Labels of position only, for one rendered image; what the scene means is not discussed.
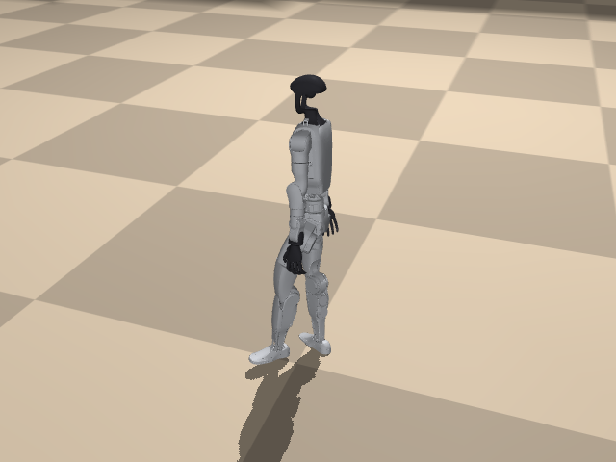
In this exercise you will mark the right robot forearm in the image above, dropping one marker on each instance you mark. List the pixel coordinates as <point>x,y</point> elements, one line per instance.
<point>325,198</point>

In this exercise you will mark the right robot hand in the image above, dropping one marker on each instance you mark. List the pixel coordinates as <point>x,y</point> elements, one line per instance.
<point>332,216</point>

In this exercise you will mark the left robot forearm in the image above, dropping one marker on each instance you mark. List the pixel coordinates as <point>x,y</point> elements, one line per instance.
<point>297,207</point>

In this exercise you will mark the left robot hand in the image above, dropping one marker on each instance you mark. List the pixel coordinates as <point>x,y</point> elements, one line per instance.
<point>294,255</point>

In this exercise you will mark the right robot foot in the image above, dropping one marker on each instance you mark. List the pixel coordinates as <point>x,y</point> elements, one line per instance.
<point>322,347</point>

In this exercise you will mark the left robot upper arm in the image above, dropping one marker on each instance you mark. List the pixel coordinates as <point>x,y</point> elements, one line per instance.
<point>300,144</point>

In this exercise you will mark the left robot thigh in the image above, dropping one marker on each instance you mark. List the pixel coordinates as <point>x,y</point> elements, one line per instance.
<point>283,279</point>

